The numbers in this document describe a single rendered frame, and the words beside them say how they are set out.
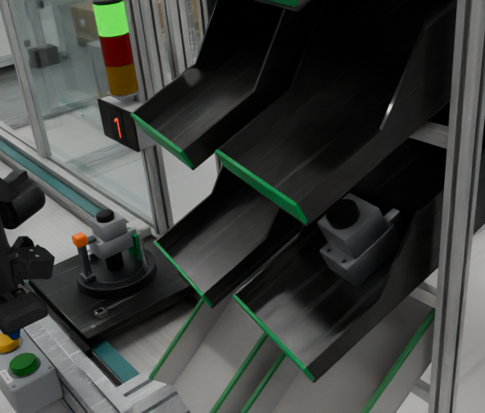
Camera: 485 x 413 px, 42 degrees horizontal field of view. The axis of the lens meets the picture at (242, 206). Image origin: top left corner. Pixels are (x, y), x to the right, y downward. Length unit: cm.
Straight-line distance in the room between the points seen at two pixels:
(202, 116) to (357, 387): 33
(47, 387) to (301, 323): 51
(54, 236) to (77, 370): 50
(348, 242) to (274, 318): 11
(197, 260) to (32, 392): 39
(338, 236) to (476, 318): 64
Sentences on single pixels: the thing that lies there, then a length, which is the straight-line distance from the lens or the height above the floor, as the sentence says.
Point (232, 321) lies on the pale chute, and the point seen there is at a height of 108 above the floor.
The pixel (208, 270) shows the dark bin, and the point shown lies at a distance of 71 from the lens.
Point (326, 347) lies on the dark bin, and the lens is 57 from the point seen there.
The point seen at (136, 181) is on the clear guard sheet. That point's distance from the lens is 130.
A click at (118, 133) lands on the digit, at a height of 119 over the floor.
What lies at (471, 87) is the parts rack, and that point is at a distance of 50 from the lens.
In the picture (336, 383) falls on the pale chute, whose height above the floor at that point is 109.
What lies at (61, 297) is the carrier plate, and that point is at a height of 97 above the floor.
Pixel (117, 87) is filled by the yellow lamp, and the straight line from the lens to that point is 112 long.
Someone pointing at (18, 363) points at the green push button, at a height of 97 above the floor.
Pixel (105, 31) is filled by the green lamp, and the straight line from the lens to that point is 110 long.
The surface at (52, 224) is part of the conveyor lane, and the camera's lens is 149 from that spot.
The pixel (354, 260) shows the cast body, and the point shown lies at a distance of 60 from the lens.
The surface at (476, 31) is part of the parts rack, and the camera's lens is 49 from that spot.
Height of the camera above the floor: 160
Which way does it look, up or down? 29 degrees down
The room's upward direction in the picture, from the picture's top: 6 degrees counter-clockwise
